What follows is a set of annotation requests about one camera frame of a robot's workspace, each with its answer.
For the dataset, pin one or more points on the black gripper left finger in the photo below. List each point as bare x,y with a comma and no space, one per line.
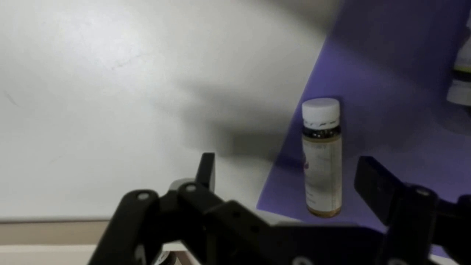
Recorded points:
147,221

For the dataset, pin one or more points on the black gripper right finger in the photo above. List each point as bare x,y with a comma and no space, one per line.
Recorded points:
407,211

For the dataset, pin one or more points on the blue mat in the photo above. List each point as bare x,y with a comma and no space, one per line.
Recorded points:
392,74

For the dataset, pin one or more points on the white labelled vial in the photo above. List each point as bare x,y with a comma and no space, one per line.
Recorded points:
461,74

